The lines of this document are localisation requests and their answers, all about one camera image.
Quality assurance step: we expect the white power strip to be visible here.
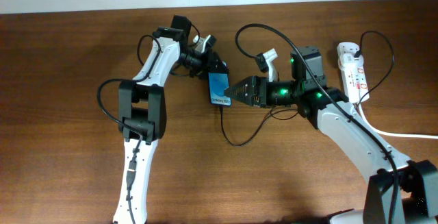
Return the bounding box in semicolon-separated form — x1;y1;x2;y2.
337;42;370;103

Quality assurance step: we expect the black USB charging cable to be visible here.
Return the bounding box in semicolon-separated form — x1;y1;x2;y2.
218;30;396;148

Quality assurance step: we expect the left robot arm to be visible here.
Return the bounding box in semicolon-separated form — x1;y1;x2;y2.
112;15;229;224

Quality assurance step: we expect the blue Galaxy smartphone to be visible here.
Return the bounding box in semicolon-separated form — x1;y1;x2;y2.
208;73;231;107

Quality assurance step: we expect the white USB charger plug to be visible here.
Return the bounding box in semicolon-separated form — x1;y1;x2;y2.
338;53;363;71

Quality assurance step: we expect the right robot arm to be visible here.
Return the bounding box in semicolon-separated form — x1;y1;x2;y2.
224;47;437;223

